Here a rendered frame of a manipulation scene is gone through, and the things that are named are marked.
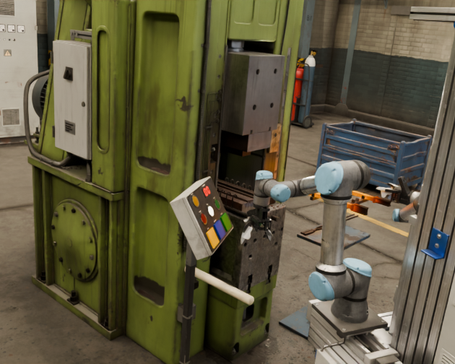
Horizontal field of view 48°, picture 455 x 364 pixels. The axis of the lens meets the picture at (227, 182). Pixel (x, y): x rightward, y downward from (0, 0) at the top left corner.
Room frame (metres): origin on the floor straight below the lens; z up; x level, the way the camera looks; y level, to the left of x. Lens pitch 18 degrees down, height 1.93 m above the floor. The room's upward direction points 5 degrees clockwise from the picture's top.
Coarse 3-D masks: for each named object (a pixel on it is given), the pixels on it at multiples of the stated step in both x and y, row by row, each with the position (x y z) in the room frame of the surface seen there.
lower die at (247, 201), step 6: (222, 186) 2.83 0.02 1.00; (234, 186) 2.84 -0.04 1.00; (222, 192) 2.76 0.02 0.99; (234, 192) 2.77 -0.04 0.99; (240, 192) 2.75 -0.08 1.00; (252, 192) 2.79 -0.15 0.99; (222, 198) 2.70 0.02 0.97; (228, 198) 2.69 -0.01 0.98; (234, 198) 2.70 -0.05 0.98; (240, 198) 2.68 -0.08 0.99; (246, 198) 2.69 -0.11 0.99; (252, 198) 2.69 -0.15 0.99; (228, 204) 2.67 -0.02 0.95; (234, 204) 2.65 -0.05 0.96; (240, 204) 2.62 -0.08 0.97; (246, 204) 2.64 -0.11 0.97; (252, 204) 2.68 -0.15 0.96; (240, 210) 2.61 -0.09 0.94; (246, 210) 2.64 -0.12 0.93
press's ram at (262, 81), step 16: (240, 64) 2.61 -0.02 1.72; (256, 64) 2.62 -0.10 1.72; (272, 64) 2.72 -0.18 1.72; (240, 80) 2.60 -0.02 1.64; (256, 80) 2.63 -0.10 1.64; (272, 80) 2.73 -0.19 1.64; (224, 96) 2.67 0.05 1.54; (240, 96) 2.59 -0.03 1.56; (256, 96) 2.64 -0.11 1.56; (272, 96) 2.74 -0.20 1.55; (224, 112) 2.66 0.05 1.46; (240, 112) 2.59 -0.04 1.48; (256, 112) 2.65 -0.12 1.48; (272, 112) 2.76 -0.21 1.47; (224, 128) 2.66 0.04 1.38; (240, 128) 2.58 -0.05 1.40; (256, 128) 2.66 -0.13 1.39; (272, 128) 2.77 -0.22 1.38
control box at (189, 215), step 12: (204, 180) 2.29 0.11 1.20; (192, 192) 2.11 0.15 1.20; (216, 192) 2.33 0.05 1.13; (180, 204) 2.04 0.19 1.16; (192, 204) 2.06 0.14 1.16; (204, 204) 2.16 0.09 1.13; (180, 216) 2.04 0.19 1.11; (192, 216) 2.03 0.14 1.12; (216, 216) 2.21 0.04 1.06; (192, 228) 2.03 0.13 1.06; (204, 228) 2.05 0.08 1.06; (192, 240) 2.03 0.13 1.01; (204, 240) 2.01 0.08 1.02; (204, 252) 2.01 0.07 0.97
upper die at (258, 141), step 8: (224, 136) 2.72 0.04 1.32; (232, 136) 2.68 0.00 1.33; (240, 136) 2.64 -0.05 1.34; (248, 136) 2.61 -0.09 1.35; (256, 136) 2.66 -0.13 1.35; (264, 136) 2.72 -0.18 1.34; (224, 144) 2.72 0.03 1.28; (232, 144) 2.68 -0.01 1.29; (240, 144) 2.64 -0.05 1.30; (248, 144) 2.62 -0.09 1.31; (256, 144) 2.67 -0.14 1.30; (264, 144) 2.72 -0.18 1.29
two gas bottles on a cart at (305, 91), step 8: (312, 56) 10.06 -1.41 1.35; (304, 64) 10.33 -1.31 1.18; (312, 64) 9.99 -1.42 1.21; (296, 72) 10.19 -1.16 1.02; (304, 72) 10.05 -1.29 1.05; (312, 72) 10.00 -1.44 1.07; (296, 80) 10.17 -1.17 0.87; (304, 80) 9.97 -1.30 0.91; (312, 80) 10.02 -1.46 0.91; (296, 88) 10.16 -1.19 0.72; (304, 88) 10.01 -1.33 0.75; (312, 88) 10.06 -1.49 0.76; (296, 96) 10.16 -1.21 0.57; (304, 96) 10.00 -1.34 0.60; (296, 104) 10.07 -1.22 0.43; (304, 104) 9.99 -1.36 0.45; (296, 112) 10.11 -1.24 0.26; (304, 112) 9.89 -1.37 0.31; (296, 120) 10.13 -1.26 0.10; (304, 120) 9.84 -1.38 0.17
